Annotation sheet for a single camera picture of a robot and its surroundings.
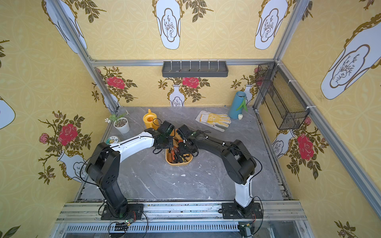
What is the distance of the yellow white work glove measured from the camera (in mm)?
1110

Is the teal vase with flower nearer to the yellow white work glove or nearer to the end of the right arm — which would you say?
the yellow white work glove

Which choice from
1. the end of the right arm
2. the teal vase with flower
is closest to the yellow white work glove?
the teal vase with flower

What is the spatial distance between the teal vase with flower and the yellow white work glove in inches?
1.8

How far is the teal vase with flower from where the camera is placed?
1.02 m
